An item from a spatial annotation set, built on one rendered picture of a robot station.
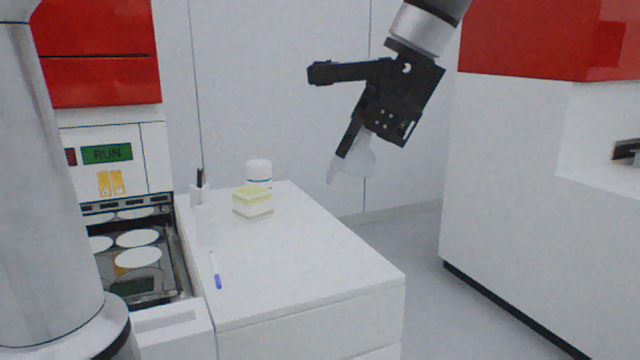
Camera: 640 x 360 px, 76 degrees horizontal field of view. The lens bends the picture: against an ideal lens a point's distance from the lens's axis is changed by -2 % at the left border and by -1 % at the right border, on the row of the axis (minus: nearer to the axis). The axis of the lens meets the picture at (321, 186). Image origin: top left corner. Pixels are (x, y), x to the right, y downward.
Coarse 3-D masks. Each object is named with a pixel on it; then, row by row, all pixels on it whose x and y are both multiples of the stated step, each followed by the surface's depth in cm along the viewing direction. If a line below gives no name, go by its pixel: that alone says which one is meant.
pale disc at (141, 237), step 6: (126, 234) 106; (132, 234) 106; (138, 234) 106; (144, 234) 106; (150, 234) 106; (156, 234) 106; (120, 240) 103; (126, 240) 103; (132, 240) 103; (138, 240) 103; (144, 240) 103; (150, 240) 103; (126, 246) 100; (132, 246) 100
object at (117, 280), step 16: (112, 240) 103; (160, 240) 103; (96, 256) 95; (112, 256) 95; (160, 256) 95; (112, 272) 88; (128, 272) 88; (144, 272) 89; (160, 272) 89; (112, 288) 82; (128, 288) 83; (144, 288) 83; (160, 288) 83
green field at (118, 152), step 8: (128, 144) 107; (88, 152) 103; (96, 152) 104; (104, 152) 105; (112, 152) 106; (120, 152) 106; (128, 152) 107; (88, 160) 104; (96, 160) 105; (104, 160) 105; (112, 160) 106
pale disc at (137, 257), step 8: (136, 248) 99; (144, 248) 99; (152, 248) 99; (120, 256) 95; (128, 256) 95; (136, 256) 95; (144, 256) 95; (152, 256) 95; (120, 264) 92; (128, 264) 92; (136, 264) 92; (144, 264) 92
